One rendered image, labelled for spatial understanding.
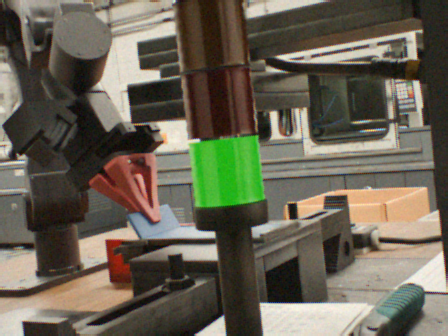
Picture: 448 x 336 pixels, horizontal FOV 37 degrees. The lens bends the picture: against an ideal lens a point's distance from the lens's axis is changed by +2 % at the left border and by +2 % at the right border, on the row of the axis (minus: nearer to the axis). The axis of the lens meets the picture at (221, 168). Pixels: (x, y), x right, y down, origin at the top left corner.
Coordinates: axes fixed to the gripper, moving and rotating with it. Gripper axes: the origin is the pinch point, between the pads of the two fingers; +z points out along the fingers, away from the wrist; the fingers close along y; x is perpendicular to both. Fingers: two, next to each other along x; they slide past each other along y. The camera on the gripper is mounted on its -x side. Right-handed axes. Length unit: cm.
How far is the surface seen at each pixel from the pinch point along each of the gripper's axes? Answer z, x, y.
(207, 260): 8.8, -11.2, 11.1
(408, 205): 8, 239, -53
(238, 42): 2.9, -26.7, 30.2
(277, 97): -1.7, 1.5, 19.1
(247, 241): 11.3, -26.5, 24.4
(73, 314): 4.7, -7.2, -9.2
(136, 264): 5.5, -11.3, 4.5
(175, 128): -175, 466, -270
